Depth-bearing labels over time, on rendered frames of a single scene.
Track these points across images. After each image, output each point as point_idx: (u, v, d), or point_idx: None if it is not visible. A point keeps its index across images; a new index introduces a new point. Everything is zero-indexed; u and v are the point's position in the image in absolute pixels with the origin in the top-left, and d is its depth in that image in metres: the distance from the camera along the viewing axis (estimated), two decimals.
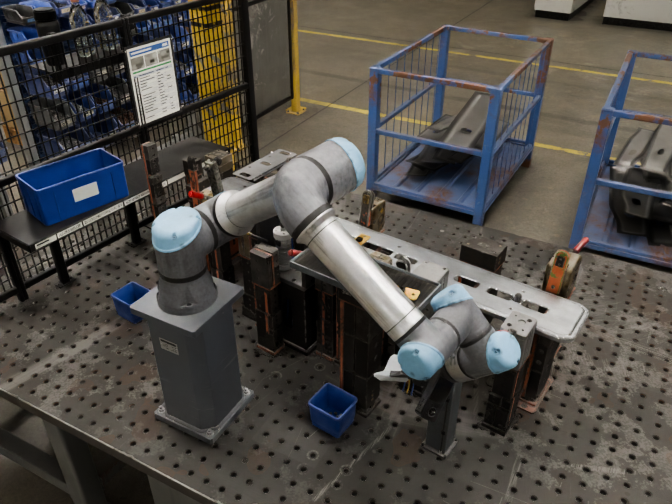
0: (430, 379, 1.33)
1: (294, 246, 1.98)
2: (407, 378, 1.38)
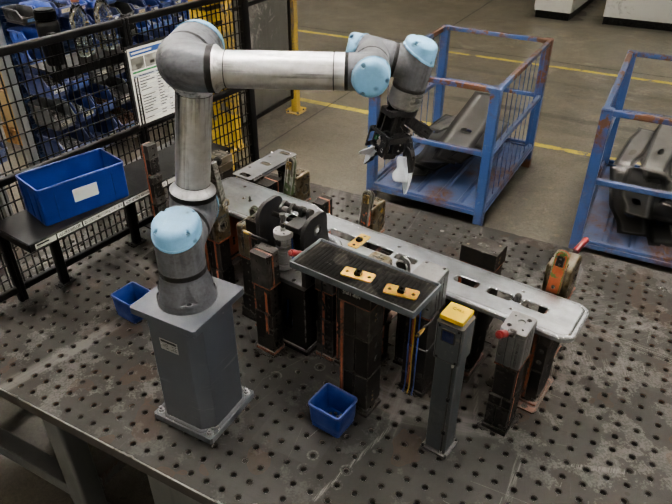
0: (414, 128, 1.46)
1: (294, 246, 1.98)
2: (408, 155, 1.49)
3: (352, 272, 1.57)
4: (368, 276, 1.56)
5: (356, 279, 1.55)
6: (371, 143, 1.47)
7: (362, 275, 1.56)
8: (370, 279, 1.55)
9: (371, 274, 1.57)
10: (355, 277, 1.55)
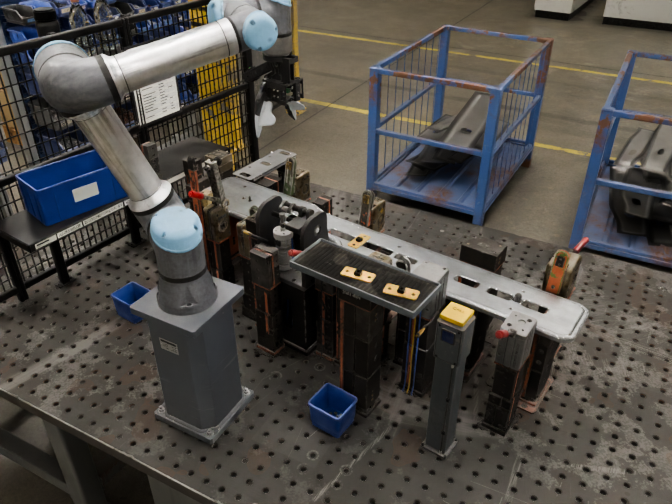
0: None
1: (294, 246, 1.98)
2: None
3: (352, 272, 1.57)
4: (368, 276, 1.56)
5: (356, 279, 1.55)
6: (287, 99, 1.54)
7: (362, 275, 1.56)
8: (370, 279, 1.55)
9: (371, 274, 1.57)
10: (355, 277, 1.55)
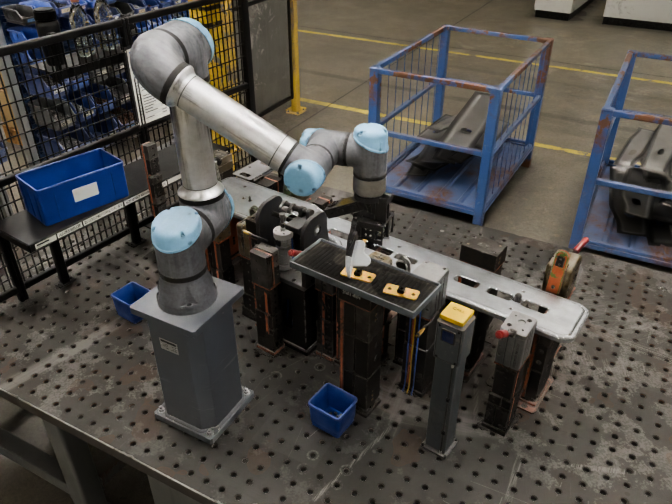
0: None
1: (294, 246, 1.98)
2: None
3: (352, 272, 1.57)
4: (368, 276, 1.56)
5: (356, 279, 1.55)
6: (381, 238, 1.45)
7: (362, 275, 1.56)
8: (370, 279, 1.55)
9: (371, 274, 1.57)
10: (355, 277, 1.55)
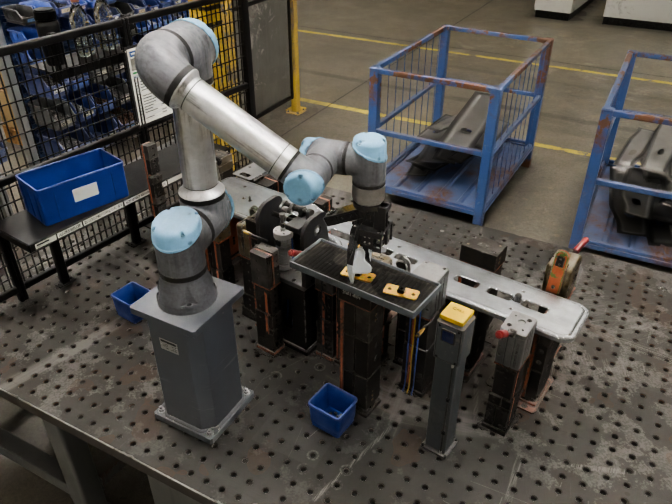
0: None
1: (294, 246, 1.98)
2: None
3: None
4: (368, 276, 1.56)
5: (356, 279, 1.55)
6: (380, 246, 1.46)
7: (362, 275, 1.56)
8: (370, 279, 1.55)
9: (371, 274, 1.57)
10: (355, 277, 1.55)
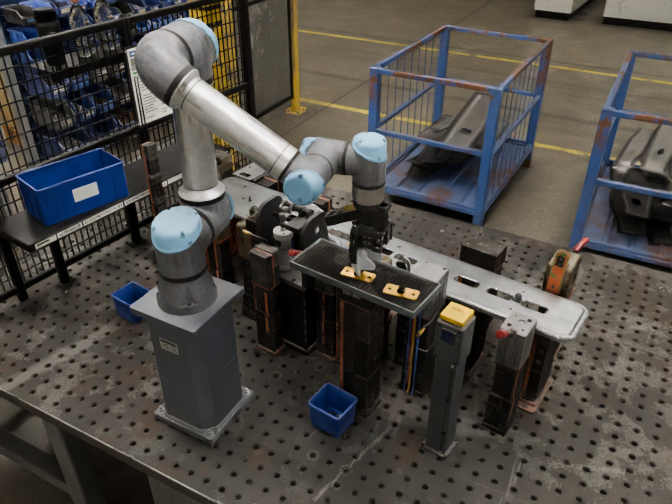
0: None
1: (294, 246, 1.98)
2: None
3: (352, 272, 1.57)
4: (368, 276, 1.56)
5: (356, 279, 1.55)
6: (380, 246, 1.46)
7: (362, 275, 1.56)
8: (370, 279, 1.55)
9: (371, 274, 1.57)
10: (355, 277, 1.55)
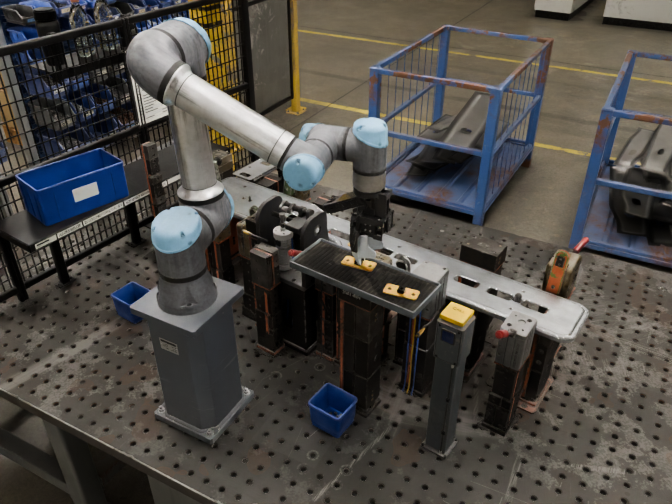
0: None
1: (294, 246, 1.98)
2: None
3: (353, 261, 1.55)
4: (369, 265, 1.54)
5: (357, 268, 1.53)
6: (381, 233, 1.44)
7: (363, 264, 1.54)
8: (371, 268, 1.53)
9: (372, 263, 1.55)
10: (356, 266, 1.54)
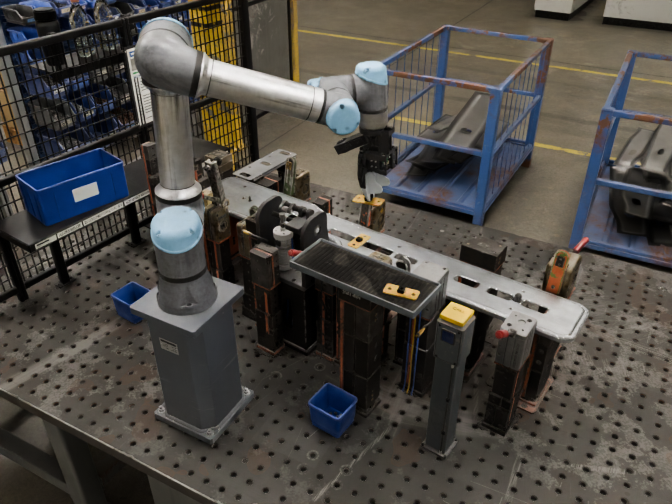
0: None
1: (294, 246, 1.98)
2: None
3: (363, 198, 1.70)
4: (378, 201, 1.69)
5: (366, 204, 1.68)
6: (386, 169, 1.59)
7: (372, 200, 1.69)
8: (379, 203, 1.67)
9: (380, 199, 1.69)
10: (365, 202, 1.68)
